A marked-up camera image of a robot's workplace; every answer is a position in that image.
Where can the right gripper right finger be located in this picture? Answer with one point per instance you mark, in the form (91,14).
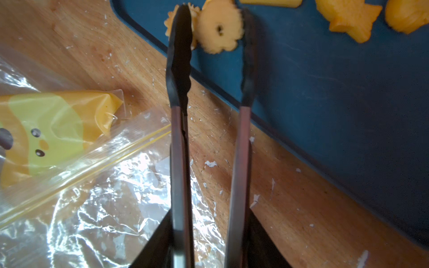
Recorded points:
(262,252)

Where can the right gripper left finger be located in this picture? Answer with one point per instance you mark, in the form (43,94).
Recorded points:
(157,253)

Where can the dark blue tray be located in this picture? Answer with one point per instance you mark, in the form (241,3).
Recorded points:
(358,114)

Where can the black metal tongs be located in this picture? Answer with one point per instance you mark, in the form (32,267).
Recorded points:
(178,84)

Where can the clear bag lower right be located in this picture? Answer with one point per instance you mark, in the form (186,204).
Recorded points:
(101,216)

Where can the bag with yellow duck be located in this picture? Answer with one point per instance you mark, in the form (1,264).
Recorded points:
(58,140)

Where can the round flower cookie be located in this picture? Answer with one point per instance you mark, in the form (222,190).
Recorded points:
(220,26)

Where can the rectangular yellow cookie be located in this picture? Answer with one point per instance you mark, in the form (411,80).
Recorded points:
(275,3)

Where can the orange fish cookie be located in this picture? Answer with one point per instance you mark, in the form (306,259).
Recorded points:
(354,18)

